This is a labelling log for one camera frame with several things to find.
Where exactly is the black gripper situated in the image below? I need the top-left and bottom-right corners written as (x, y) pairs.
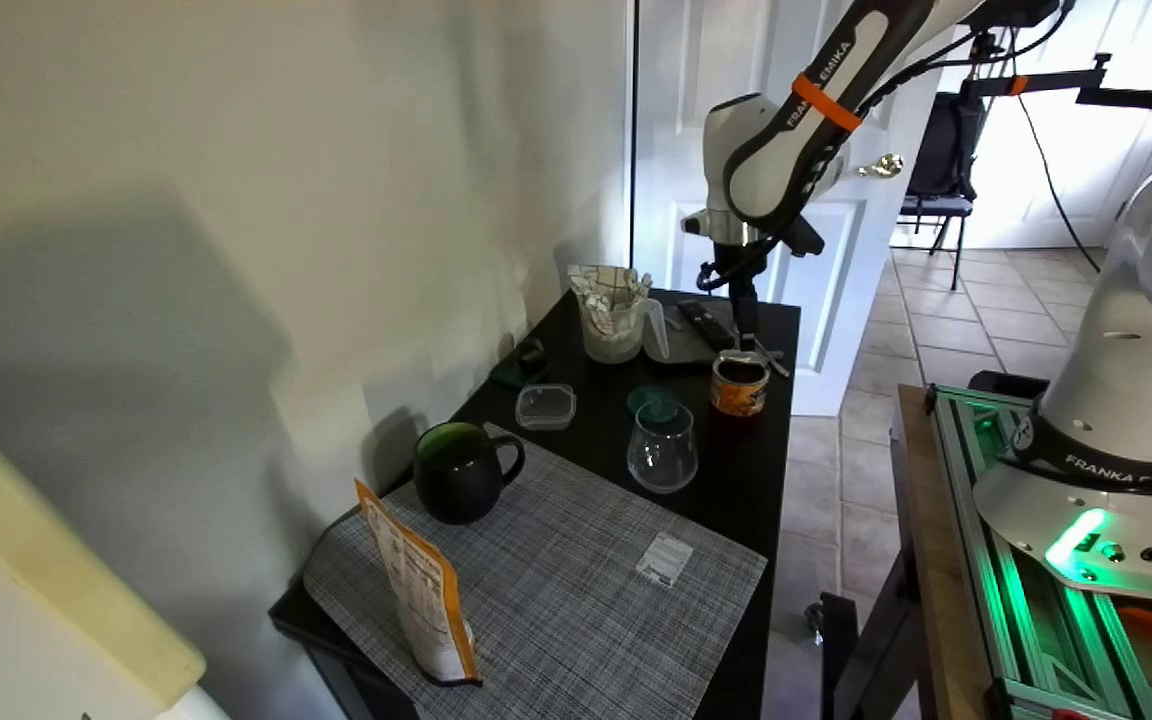
top-left (696, 235), bottom-right (786, 351)

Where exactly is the yellow can of nuts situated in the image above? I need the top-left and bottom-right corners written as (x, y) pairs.
top-left (708, 345), bottom-right (775, 422)

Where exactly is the clear square lunch container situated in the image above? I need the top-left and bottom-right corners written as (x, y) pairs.
top-left (513, 382), bottom-right (579, 435)

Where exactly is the grey quilted pot holder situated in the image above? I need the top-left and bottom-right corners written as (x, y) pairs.
top-left (640, 293), bottom-right (793, 373)

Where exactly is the green round lid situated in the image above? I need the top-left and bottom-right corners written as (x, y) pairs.
top-left (623, 384), bottom-right (689, 422)

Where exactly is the clear jar with crumpled bag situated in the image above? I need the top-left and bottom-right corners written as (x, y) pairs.
top-left (566, 262), bottom-right (658, 369)

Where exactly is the black table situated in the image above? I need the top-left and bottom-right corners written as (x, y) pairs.
top-left (270, 285), bottom-right (804, 720)

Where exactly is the clear glass carafe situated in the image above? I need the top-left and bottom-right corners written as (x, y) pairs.
top-left (623, 397), bottom-right (703, 500)

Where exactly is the dark folding chair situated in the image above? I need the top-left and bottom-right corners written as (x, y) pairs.
top-left (902, 81), bottom-right (992, 296)

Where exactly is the wooden robot stand cart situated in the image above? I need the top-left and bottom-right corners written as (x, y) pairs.
top-left (807, 382), bottom-right (1152, 720)

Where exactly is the grey woven placemat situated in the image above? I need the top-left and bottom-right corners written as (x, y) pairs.
top-left (302, 435), bottom-right (772, 720)

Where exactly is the dark green mug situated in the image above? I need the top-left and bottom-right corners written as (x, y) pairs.
top-left (408, 422), bottom-right (527, 529)

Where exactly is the orange snack pouch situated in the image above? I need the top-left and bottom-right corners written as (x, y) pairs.
top-left (351, 475), bottom-right (486, 690)

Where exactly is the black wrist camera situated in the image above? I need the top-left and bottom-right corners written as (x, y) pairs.
top-left (772, 213), bottom-right (829, 262)

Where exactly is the brass door handle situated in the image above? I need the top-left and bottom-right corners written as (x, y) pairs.
top-left (853, 153), bottom-right (908, 183)

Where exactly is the orange strap on forearm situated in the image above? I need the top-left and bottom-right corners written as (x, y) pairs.
top-left (793, 71), bottom-right (869, 138)

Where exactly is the black camera boom stand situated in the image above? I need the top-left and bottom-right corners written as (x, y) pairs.
top-left (960, 26), bottom-right (1152, 118)

